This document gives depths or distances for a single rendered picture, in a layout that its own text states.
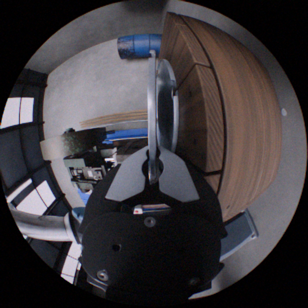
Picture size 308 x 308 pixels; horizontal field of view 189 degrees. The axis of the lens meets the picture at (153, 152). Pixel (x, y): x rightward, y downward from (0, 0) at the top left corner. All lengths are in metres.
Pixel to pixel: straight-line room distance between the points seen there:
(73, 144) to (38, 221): 0.67
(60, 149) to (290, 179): 1.24
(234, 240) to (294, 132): 0.39
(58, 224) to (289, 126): 0.72
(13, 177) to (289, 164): 4.33
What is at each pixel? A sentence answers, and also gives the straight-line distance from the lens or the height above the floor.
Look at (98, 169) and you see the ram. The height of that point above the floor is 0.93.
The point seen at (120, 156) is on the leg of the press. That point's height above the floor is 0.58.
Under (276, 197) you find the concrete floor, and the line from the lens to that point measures 0.43.
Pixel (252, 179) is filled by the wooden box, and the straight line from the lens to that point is 0.16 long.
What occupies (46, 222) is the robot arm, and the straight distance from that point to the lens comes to 0.37.
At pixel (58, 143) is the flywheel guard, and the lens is 0.90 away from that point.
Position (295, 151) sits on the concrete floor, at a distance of 0.39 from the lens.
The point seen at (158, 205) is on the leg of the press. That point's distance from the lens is 0.88.
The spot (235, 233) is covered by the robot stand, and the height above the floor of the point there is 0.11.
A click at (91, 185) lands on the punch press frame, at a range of 1.15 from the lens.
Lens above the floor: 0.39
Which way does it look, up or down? 2 degrees down
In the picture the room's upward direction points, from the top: 94 degrees counter-clockwise
